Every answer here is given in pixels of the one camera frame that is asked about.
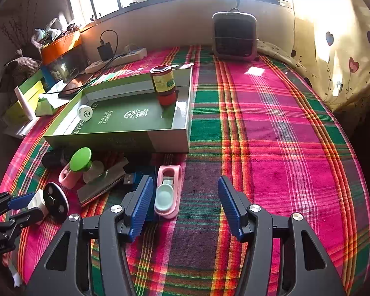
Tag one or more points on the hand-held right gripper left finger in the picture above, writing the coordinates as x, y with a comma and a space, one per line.
140, 211

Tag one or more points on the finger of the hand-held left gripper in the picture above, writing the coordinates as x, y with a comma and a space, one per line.
20, 201
26, 217

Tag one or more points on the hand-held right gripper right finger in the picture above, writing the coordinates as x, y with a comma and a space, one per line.
229, 209

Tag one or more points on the black and white round device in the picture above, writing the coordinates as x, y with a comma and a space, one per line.
54, 203

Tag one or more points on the pink white small gadget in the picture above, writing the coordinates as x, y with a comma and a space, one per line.
168, 197

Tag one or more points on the green cardboard box tray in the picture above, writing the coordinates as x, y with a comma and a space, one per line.
126, 120

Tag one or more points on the grey metal plate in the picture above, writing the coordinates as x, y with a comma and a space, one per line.
103, 182

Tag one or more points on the pink case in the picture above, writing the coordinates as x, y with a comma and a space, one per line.
67, 177

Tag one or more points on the green round knob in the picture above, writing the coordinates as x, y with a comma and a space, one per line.
80, 159

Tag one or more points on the plaid blanket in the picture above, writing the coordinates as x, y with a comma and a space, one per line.
265, 135

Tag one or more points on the green tissue pack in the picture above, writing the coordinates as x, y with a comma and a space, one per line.
46, 104

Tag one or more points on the white round cap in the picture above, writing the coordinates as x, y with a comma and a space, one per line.
84, 112

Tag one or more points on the yellow green box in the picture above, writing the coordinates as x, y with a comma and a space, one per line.
29, 91

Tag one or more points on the black smartphone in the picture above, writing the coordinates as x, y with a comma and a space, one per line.
75, 84

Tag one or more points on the red jar with yellow label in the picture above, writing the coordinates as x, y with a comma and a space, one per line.
164, 83

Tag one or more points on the plaid stuffed toy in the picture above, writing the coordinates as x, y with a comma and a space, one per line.
18, 66

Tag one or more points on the glass tank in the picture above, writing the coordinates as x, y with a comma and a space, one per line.
71, 60

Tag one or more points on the white power strip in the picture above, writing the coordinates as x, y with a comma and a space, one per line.
132, 55

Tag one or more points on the orange box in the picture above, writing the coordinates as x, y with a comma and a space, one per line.
61, 47

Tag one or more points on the grey plug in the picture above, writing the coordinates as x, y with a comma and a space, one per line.
131, 49

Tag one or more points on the black charger brick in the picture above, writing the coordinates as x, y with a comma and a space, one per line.
105, 52

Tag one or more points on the dried branches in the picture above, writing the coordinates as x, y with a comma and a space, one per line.
12, 27

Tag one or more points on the grey portable heater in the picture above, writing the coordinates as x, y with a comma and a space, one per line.
234, 35

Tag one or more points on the heart print curtain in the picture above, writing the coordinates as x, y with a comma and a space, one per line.
342, 46

